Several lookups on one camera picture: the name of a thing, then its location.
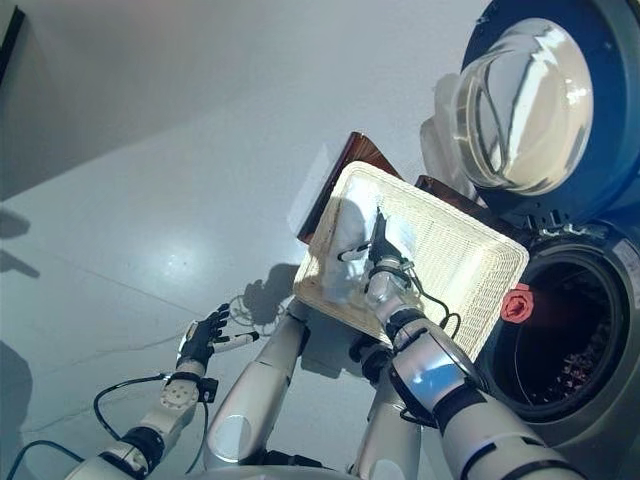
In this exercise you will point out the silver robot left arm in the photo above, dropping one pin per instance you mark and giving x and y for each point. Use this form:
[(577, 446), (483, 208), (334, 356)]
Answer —
[(170, 405)]

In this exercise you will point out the glass washing machine door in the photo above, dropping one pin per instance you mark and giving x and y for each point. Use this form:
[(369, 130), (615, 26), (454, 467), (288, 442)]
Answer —
[(530, 110)]

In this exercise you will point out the silver robot torso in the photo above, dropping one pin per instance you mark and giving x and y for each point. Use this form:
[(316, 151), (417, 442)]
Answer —
[(270, 474)]

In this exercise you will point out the silver robot left leg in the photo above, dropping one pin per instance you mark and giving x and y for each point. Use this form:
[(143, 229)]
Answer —
[(255, 385)]

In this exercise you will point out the brown wooden stool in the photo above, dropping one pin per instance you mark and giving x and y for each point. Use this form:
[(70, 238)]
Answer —
[(360, 150)]

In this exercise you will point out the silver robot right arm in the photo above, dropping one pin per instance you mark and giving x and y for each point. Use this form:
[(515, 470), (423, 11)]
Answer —
[(440, 370)]

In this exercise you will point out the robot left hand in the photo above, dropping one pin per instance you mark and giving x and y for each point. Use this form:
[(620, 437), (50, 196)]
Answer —
[(200, 340)]

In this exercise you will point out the cream wicker basket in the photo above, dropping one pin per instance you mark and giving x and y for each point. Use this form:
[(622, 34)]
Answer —
[(450, 250)]

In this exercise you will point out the red folded towel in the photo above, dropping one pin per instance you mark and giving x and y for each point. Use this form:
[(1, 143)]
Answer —
[(517, 304)]

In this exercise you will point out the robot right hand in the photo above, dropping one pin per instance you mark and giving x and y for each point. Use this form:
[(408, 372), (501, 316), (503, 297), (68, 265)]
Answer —
[(382, 250)]

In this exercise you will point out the white cloth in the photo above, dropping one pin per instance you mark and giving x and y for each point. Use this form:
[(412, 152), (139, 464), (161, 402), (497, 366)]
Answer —
[(345, 235)]

